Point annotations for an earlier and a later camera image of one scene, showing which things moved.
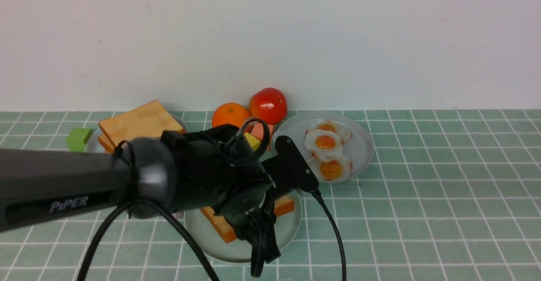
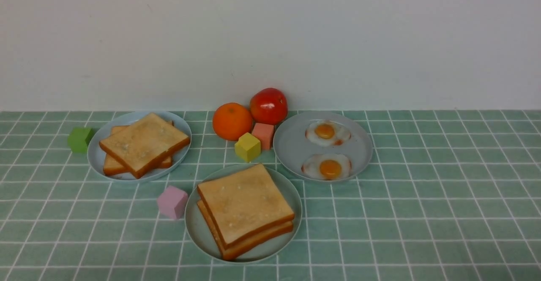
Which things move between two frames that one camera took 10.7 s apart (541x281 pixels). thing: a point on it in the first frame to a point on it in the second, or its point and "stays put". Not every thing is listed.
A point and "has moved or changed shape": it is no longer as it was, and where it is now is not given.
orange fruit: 229,113 stays put
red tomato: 269,104 stays put
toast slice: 150,120 has moved or changed shape
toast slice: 283,205 to 229,253
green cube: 76,138 stays put
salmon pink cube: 257,131 stays put
